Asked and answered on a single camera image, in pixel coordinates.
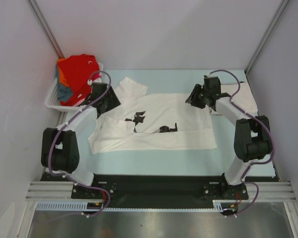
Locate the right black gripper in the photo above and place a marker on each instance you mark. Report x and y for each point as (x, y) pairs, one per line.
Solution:
(195, 96)

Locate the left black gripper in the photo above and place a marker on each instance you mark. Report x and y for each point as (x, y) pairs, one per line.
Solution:
(114, 101)

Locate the white printed t shirt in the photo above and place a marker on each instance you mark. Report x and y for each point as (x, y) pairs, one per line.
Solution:
(151, 122)

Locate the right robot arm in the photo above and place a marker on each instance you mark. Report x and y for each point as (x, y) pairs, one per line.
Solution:
(253, 143)

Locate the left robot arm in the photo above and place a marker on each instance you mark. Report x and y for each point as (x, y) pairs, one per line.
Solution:
(60, 149)

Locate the pink garment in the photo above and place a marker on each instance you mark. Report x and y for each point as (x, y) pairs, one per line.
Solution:
(82, 99)

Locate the red t shirt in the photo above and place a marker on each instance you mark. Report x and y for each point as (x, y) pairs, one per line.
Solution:
(77, 71)

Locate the grey blue garment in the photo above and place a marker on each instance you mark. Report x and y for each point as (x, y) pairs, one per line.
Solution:
(64, 93)

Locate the orange garment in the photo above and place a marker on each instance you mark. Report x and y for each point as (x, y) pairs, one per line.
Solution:
(62, 78)

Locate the white plastic basket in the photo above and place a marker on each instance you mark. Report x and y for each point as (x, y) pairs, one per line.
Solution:
(52, 100)

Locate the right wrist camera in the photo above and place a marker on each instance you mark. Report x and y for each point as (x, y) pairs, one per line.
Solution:
(209, 75)

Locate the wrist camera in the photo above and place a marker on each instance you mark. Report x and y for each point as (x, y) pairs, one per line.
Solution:
(209, 75)
(94, 79)

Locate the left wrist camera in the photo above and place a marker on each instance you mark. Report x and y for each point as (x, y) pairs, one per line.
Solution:
(94, 79)

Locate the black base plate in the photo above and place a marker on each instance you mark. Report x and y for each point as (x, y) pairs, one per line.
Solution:
(168, 202)

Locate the slotted cable duct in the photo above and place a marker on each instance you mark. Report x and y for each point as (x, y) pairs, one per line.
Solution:
(85, 206)

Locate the left corner aluminium post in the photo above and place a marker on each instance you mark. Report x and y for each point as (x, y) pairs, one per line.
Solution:
(45, 27)

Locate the corner aluminium post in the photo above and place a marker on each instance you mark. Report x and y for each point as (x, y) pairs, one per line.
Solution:
(267, 34)
(45, 27)

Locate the right corner aluminium post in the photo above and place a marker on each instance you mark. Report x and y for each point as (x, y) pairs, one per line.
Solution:
(267, 34)

